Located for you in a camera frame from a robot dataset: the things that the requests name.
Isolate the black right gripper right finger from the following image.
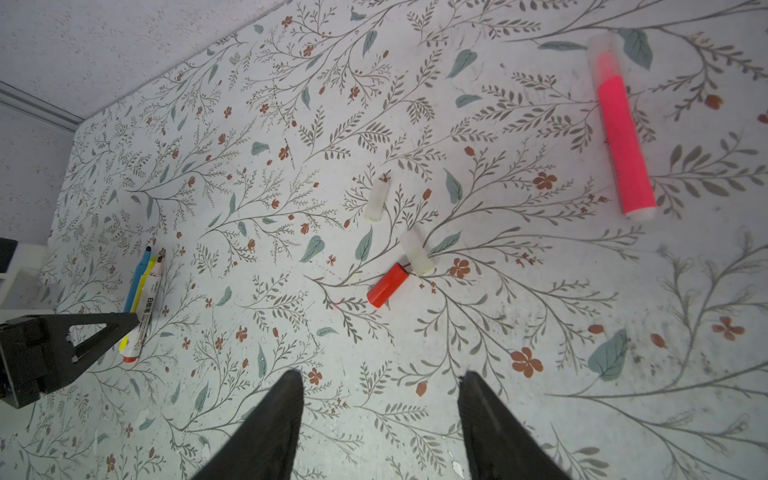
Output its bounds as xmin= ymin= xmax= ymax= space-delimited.
xmin=458 ymin=371 xmax=567 ymax=480

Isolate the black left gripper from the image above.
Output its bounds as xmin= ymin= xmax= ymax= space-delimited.
xmin=1 ymin=312 xmax=139 ymax=409

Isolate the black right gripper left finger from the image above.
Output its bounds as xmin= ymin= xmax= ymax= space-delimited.
xmin=195 ymin=370 xmax=304 ymax=480

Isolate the pink highlighter pen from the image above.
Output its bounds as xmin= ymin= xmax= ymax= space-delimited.
xmin=597 ymin=76 xmax=657 ymax=222

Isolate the translucent white pen cap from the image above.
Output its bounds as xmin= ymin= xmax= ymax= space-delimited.
xmin=587 ymin=32 xmax=622 ymax=89

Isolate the yellow highlighter pen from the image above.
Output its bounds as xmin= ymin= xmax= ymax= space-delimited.
xmin=118 ymin=256 xmax=158 ymax=353

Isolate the white red marker pen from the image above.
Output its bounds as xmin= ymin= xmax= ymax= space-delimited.
xmin=122 ymin=256 xmax=166 ymax=365

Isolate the blue highlighter pen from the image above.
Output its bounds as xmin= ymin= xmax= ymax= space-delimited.
xmin=123 ymin=246 xmax=152 ymax=313

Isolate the red pen cap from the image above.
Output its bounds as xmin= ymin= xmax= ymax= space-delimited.
xmin=367 ymin=263 xmax=409 ymax=308

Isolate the white wooden tissue box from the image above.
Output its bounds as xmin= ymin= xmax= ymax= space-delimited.
xmin=1 ymin=238 xmax=48 ymax=323

